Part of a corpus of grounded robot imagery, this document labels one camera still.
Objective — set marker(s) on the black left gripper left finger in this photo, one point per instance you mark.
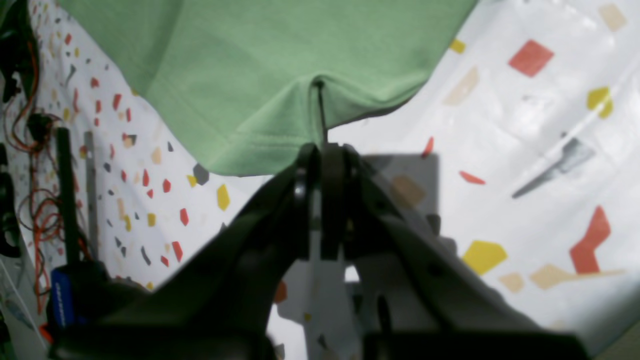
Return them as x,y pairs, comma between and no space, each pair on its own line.
217,306

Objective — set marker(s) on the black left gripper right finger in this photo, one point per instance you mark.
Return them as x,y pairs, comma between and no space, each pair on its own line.
419,300

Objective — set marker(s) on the green T-shirt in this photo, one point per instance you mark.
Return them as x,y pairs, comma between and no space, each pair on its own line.
243,84

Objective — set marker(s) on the small black stick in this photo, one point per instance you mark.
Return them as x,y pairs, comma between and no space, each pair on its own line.
67,201

